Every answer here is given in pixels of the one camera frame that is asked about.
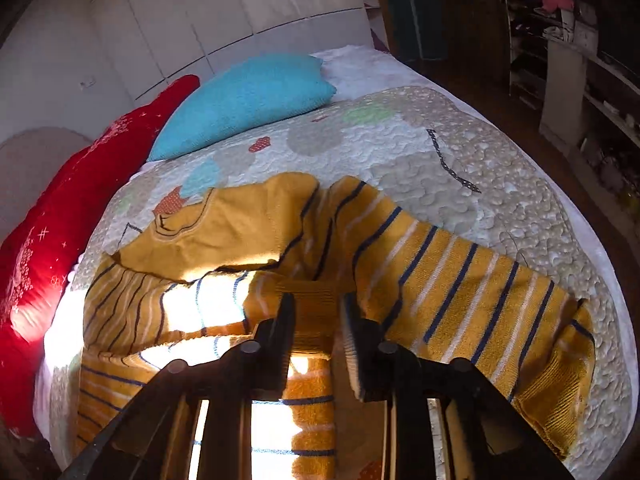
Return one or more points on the long red pillow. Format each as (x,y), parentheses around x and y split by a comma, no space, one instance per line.
(75,185)

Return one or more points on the white wall socket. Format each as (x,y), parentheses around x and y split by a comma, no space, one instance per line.
(89,81)

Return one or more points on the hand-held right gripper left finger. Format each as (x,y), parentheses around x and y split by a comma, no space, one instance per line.
(287,322)

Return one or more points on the white glossy wardrobe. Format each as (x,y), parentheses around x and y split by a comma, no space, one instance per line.
(200,10)

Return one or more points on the white shelf unit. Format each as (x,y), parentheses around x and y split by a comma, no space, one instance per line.
(565,75)

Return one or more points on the quilted patchwork bedspread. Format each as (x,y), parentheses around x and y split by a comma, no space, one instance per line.
(450,150)

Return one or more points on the yellow striped knit sweater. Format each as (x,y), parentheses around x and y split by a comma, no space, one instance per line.
(425,260)

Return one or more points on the brown wooden door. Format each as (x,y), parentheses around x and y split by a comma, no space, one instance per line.
(470,15)

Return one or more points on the turquoise knit pillow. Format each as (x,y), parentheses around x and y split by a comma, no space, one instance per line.
(240,100)

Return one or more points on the white bed sheet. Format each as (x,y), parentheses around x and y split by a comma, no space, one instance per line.
(355,67)

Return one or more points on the beige rounded headboard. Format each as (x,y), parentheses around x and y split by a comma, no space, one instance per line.
(30,170)

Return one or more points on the dark teal hanging cloth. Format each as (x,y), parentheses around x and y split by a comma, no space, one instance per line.
(412,10)

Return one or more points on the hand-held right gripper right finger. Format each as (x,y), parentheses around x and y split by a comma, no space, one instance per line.
(351,342)

